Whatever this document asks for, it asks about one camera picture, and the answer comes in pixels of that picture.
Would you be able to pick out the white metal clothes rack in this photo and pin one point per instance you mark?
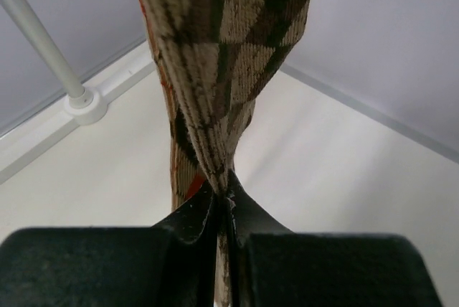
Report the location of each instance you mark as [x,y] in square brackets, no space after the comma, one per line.
[24,17]

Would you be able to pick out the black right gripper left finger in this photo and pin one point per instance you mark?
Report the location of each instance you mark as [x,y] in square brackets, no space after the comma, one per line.
[171,263]

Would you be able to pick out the brown beige checked sock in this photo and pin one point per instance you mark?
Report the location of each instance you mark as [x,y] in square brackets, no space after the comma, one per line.
[220,54]

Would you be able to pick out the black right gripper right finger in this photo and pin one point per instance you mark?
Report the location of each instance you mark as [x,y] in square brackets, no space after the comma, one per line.
[272,266]

